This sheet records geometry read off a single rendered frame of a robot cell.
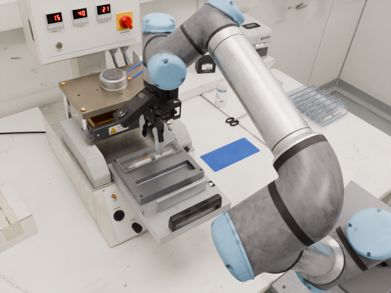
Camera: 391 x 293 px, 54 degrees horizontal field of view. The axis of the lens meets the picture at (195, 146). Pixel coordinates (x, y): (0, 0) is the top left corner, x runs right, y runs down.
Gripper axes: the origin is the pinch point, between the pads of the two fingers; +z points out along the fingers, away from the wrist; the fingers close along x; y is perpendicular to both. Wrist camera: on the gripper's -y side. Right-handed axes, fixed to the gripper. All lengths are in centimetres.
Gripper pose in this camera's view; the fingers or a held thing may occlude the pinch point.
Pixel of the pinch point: (150, 143)
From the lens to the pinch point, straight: 105.8
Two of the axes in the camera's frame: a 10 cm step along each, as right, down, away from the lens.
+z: -0.8, 7.5, 6.5
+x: -5.7, -5.7, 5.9
